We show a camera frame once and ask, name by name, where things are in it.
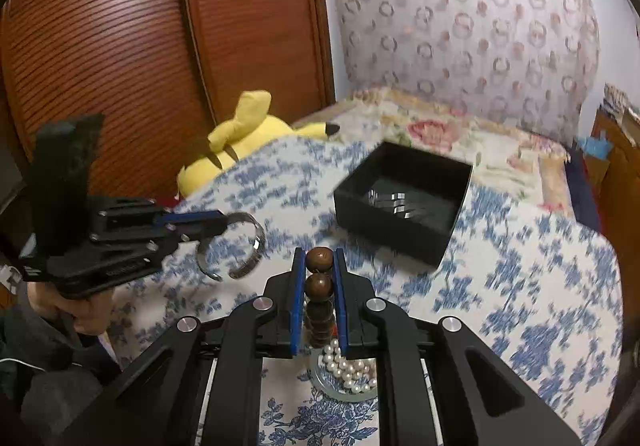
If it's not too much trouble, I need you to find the shiny silver bangle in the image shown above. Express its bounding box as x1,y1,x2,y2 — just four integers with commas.
366,190,417,219

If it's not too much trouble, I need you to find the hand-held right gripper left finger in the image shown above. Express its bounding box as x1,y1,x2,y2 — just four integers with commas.
61,247,307,446

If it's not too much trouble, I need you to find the floral lace curtain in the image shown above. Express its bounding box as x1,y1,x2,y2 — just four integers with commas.
322,0,601,149

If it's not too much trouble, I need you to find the pink floral bedsheet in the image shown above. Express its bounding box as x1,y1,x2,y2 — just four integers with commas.
292,88,573,211

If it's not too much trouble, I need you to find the brown wooden bead bracelet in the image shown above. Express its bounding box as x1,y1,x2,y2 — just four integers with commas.
302,248,337,352

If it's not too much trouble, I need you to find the white pearl necklace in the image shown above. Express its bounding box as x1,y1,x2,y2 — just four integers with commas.
320,340,377,394

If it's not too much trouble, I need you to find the brown wooden cabinet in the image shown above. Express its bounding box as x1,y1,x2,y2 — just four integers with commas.
590,98,640,247

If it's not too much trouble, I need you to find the person's left forearm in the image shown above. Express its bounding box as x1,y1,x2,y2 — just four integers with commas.
0,298,123,434

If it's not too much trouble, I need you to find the yellow plush toy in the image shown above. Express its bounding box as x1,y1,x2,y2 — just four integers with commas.
177,90,341,199

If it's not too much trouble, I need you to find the brown wooden wardrobe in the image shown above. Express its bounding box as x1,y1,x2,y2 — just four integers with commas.
0,0,337,214

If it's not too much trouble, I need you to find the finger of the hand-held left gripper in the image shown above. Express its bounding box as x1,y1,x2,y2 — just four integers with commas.
98,197,232,239
91,227,202,267

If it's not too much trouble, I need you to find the person's left hand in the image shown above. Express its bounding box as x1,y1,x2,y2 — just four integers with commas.
27,282,112,338

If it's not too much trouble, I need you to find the blue floral blanket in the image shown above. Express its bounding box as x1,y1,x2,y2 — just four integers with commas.
102,132,625,446

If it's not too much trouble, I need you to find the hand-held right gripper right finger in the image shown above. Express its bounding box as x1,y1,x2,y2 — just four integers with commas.
334,247,585,446

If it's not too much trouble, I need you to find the light blue cloth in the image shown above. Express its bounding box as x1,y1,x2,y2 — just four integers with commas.
575,128,612,159

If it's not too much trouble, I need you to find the black square box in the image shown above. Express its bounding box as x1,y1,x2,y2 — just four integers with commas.
333,141,474,271

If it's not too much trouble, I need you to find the dark navy cloth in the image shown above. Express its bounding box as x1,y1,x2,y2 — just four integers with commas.
564,148,603,233

